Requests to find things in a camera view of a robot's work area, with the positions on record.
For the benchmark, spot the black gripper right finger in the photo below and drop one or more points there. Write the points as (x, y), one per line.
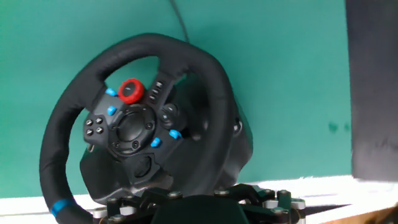
(267, 202)

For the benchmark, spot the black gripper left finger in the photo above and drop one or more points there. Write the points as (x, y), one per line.
(140, 203)

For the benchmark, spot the black leather steering wheel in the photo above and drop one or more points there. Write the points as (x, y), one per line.
(217, 93)

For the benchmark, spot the green table mat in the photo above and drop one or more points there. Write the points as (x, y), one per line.
(280, 93)

